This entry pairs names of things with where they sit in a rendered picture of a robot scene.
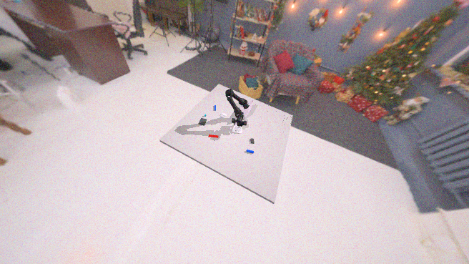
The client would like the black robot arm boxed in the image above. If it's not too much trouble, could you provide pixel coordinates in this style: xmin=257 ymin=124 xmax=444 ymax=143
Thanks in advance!
xmin=225 ymin=89 xmax=249 ymax=126

